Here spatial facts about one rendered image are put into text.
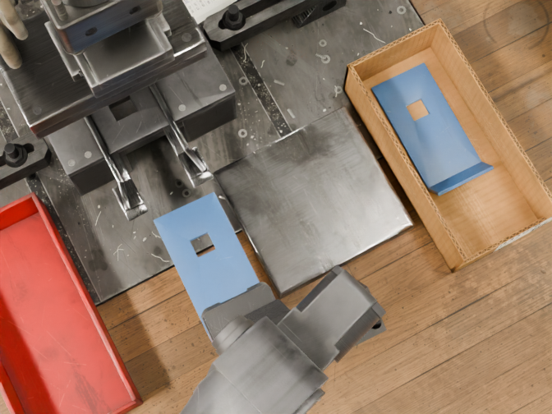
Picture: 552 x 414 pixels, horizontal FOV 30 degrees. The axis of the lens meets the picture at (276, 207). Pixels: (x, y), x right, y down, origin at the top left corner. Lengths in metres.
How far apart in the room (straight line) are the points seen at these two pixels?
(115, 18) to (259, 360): 0.31
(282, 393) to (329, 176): 0.45
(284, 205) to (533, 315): 0.30
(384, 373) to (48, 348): 0.36
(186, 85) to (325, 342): 0.41
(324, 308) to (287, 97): 0.44
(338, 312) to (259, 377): 0.10
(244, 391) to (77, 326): 0.44
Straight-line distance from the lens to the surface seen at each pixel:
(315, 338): 0.81
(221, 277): 1.05
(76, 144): 1.12
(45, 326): 1.16
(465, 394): 1.15
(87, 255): 1.17
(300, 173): 1.16
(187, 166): 1.09
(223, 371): 0.75
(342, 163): 1.16
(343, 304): 0.81
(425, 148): 1.19
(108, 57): 0.93
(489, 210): 1.18
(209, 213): 1.08
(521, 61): 1.26
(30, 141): 1.14
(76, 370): 1.15
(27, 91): 0.98
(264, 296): 0.93
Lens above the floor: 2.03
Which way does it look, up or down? 75 degrees down
